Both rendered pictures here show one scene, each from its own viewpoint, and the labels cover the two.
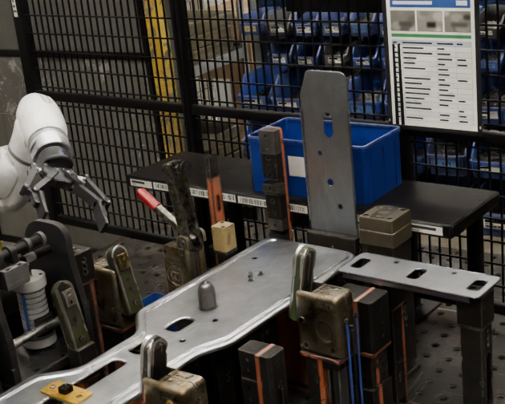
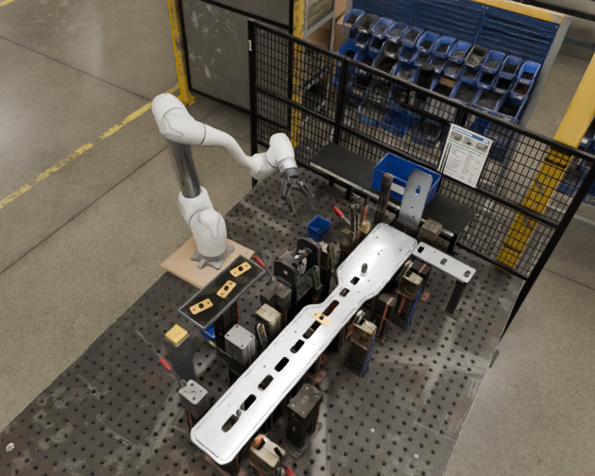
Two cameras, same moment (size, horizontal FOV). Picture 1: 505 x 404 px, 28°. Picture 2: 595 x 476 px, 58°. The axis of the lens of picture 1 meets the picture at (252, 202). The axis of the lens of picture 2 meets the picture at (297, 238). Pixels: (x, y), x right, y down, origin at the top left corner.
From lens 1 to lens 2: 127 cm
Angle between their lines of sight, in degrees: 28
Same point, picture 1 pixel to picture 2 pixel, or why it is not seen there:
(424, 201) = (445, 212)
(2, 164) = (263, 166)
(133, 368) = (343, 306)
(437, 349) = not seen: hidden behind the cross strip
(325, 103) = (419, 182)
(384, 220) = (433, 231)
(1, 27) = not seen: outside the picture
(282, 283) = (391, 258)
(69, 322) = (315, 280)
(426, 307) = not seen: hidden behind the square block
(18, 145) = (272, 160)
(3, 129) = (199, 39)
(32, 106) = (280, 144)
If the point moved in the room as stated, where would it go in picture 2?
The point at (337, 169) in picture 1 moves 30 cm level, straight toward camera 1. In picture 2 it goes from (416, 205) to (424, 252)
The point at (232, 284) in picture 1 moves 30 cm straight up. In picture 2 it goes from (370, 256) to (381, 210)
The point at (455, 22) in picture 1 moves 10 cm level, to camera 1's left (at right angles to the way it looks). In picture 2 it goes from (480, 146) to (459, 146)
